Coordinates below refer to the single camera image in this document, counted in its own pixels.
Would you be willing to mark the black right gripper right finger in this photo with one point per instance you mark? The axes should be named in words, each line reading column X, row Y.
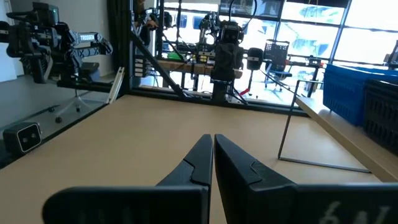
column 280, row 205

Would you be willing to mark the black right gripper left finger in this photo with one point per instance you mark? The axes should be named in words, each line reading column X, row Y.
column 140, row 205

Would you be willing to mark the blue plastic slotted basket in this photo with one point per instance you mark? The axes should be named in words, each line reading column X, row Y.
column 348, row 69
column 342, row 99

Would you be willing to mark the black plastic slotted basket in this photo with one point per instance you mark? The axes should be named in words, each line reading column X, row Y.
column 382, row 124
column 382, row 84

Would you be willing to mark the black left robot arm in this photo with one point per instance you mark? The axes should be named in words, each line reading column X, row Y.
column 221, row 90

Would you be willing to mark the black Trossen labelled robot arm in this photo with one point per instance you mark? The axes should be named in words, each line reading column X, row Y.
column 46, row 40

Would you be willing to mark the wooden workbench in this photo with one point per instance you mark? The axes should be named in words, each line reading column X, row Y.
column 186, row 67

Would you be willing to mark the black mesh office chair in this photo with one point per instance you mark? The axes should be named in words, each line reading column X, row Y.
column 276, row 54

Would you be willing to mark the person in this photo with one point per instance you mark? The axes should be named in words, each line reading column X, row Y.
column 144, row 23

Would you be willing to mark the white flat bar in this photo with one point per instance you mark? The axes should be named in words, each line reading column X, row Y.
column 115, row 85

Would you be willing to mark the office chair base with casters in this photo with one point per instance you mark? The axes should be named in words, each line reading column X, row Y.
column 73, row 104

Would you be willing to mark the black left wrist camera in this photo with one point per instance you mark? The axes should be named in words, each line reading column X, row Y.
column 230, row 33

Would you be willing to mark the wooden shelf with black frame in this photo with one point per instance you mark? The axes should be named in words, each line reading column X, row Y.
column 357, row 140

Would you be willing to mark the black aluminium rig frame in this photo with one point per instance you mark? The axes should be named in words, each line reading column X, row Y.
column 119, row 46

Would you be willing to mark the black stereo camera box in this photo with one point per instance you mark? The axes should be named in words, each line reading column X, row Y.
column 21, row 138

